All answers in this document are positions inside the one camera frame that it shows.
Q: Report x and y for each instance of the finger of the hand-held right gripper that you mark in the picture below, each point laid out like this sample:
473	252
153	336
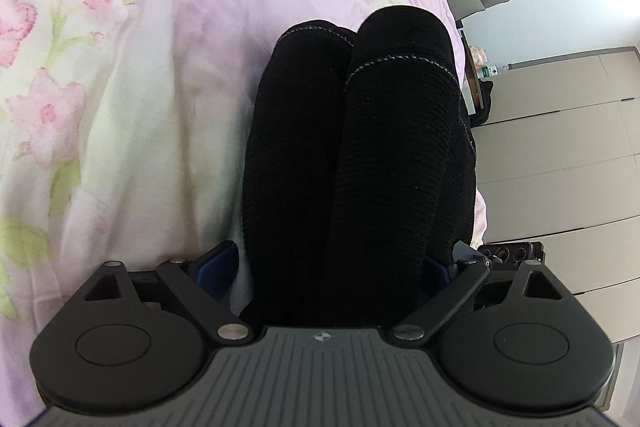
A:
462	251

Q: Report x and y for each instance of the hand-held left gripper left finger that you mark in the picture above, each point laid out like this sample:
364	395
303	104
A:
220	264

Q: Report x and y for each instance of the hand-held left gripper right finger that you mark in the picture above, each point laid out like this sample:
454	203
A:
434	274

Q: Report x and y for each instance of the black pants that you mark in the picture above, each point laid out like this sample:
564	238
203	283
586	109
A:
360	157

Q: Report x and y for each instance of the dark wooden nightstand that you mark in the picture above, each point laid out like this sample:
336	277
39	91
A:
477	92

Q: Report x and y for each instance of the small green bottle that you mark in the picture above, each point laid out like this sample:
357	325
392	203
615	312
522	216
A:
487	72

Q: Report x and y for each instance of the pink tissue pack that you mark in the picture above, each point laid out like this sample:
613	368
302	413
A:
478	55

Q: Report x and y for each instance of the pink floral bed sheet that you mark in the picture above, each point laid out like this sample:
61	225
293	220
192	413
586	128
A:
140	82

